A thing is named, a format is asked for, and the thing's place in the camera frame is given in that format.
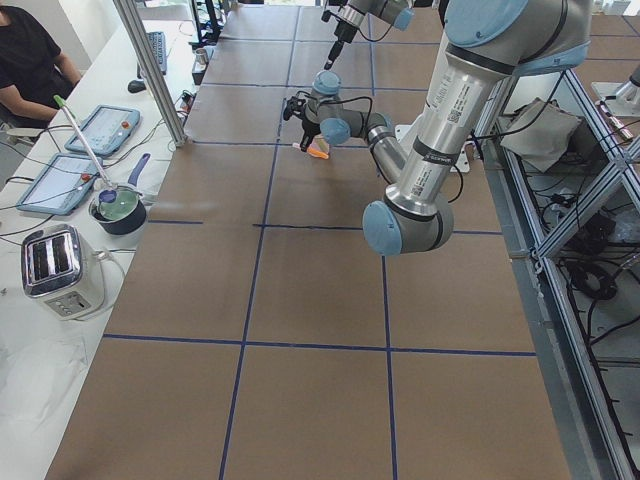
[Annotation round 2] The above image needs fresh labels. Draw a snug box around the dark pot with lid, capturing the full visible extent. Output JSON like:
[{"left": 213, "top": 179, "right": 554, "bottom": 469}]
[{"left": 88, "top": 153, "right": 150, "bottom": 235}]

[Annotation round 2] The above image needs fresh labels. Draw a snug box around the grey aluminium frame post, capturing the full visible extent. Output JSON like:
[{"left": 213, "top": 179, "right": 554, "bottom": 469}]
[{"left": 113, "top": 0, "right": 187, "bottom": 147}]

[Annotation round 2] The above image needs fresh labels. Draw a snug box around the orange highlighter pen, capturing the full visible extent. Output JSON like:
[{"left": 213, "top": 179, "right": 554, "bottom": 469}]
[{"left": 292, "top": 143, "right": 329, "bottom": 160}]

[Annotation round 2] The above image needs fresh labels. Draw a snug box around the grey teach pendant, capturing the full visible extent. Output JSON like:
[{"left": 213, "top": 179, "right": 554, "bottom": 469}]
[{"left": 80, "top": 105, "right": 141, "bottom": 157}]

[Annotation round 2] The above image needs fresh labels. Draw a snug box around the silver toaster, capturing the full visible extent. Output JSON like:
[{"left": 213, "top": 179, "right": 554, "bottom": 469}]
[{"left": 21, "top": 224, "right": 107, "bottom": 320}]

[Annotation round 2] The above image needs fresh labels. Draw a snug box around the seated person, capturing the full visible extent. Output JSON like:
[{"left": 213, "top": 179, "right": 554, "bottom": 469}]
[{"left": 1, "top": 5, "right": 82, "bottom": 128}]

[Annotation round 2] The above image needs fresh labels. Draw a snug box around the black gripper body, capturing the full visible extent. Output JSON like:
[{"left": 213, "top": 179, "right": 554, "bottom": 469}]
[
  {"left": 334, "top": 18, "right": 356, "bottom": 44},
  {"left": 282, "top": 90, "right": 320, "bottom": 135}
]

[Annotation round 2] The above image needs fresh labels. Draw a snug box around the pink mesh pen holder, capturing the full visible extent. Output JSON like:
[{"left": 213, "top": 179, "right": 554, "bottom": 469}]
[{"left": 312, "top": 138, "right": 330, "bottom": 153}]

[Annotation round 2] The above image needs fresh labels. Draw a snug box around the black keyboard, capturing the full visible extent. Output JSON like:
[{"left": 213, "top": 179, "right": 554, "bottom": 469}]
[{"left": 146, "top": 31, "right": 168, "bottom": 75}]

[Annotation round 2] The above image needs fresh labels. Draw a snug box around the steel cup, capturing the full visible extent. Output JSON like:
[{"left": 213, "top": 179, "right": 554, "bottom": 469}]
[{"left": 194, "top": 48, "right": 209, "bottom": 65}]

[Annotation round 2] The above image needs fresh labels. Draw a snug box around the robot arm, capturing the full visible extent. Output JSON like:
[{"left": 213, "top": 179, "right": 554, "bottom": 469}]
[
  {"left": 283, "top": 1, "right": 591, "bottom": 256},
  {"left": 321, "top": 0, "right": 414, "bottom": 70}
]

